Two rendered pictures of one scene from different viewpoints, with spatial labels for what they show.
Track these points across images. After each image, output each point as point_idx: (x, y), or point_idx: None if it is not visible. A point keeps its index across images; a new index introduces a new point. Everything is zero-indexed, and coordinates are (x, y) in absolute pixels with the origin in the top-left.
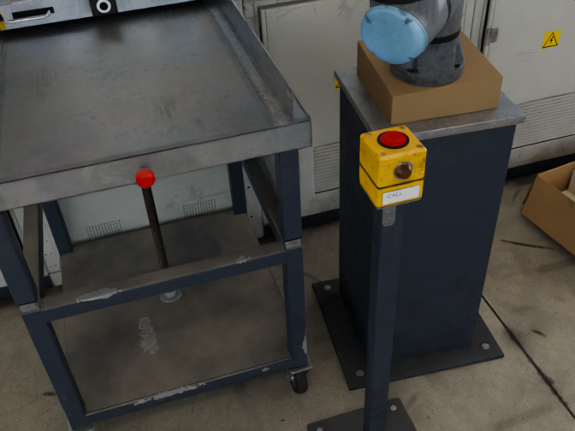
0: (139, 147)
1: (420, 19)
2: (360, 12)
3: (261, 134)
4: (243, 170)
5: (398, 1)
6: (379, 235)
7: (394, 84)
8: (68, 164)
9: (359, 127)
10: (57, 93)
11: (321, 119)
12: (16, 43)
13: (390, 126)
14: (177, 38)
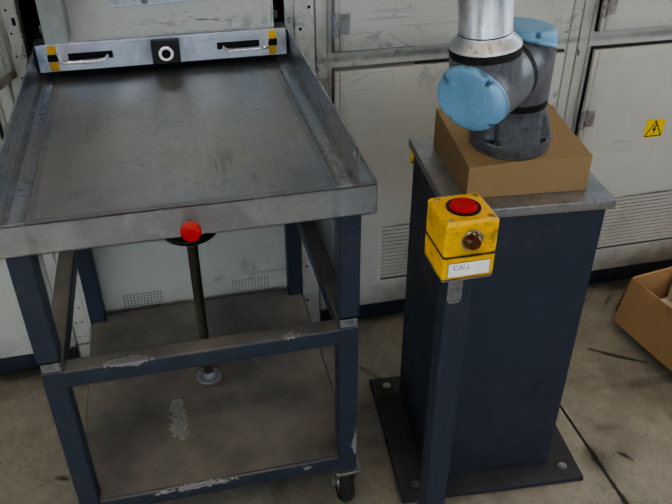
0: (188, 198)
1: (502, 83)
2: None
3: (321, 195)
4: (302, 246)
5: (479, 62)
6: (443, 314)
7: (472, 155)
8: (110, 210)
9: None
10: (107, 138)
11: (393, 196)
12: (69, 85)
13: None
14: (241, 93)
